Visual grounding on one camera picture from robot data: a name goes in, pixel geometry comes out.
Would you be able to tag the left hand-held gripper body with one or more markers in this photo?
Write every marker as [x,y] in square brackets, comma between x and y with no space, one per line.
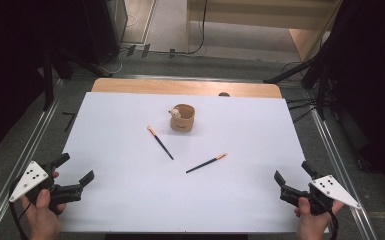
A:
[30,178]

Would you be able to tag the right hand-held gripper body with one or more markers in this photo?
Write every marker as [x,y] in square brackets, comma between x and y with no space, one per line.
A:
[333,190]

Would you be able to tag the dark chopstick with orange end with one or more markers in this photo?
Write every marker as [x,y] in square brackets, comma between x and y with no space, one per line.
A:
[161,144]
[205,163]

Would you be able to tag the tan mug with bear figure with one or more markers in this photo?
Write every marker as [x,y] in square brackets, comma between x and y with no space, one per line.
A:
[183,123]

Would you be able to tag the person's right hand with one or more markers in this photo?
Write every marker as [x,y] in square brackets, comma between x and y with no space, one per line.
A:
[313,226]

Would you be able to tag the person's left hand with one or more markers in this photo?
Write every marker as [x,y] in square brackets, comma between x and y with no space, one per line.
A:
[43,220]

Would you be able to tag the black metal stand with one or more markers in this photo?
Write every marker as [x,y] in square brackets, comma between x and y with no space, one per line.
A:
[48,83]
[321,90]

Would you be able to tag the black curtain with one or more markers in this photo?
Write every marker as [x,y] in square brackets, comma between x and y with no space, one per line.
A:
[373,83]
[6,66]

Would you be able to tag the black cabinet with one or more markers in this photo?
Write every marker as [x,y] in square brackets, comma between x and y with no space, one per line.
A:
[103,26]

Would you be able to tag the light wooden furniture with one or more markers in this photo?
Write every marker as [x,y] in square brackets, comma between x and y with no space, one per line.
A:
[263,13]

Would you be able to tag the metal floor rail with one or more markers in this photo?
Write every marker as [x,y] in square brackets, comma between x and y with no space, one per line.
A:
[340,160]
[20,160]

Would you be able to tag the black floor bracket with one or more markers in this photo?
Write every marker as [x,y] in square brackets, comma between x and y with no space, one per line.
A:
[70,120]

